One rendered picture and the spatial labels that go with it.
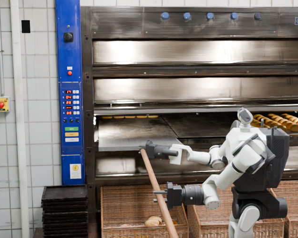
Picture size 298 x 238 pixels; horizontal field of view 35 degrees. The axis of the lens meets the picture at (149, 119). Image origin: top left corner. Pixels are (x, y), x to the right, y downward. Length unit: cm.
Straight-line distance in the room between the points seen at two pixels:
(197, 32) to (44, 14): 104
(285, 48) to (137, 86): 108
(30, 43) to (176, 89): 103
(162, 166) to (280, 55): 115
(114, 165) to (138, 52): 81
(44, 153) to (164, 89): 94
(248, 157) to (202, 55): 142
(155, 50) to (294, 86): 104
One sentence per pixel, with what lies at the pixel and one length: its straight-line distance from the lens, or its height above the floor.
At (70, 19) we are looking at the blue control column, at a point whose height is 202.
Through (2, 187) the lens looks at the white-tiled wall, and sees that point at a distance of 348.
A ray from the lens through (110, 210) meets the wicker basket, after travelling 342.
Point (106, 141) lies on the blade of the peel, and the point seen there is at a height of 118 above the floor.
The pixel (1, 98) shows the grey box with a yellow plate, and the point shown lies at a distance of 327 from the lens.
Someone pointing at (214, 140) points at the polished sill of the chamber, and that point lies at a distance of 343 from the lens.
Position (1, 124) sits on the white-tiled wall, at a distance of 337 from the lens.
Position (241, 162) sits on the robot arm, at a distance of 203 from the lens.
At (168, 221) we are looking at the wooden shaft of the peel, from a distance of 185.
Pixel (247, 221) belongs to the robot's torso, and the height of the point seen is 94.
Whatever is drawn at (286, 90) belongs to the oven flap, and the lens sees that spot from 353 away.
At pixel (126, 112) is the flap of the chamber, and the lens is 315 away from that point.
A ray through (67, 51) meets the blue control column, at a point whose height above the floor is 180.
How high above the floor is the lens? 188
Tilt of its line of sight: 10 degrees down
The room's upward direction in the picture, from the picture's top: straight up
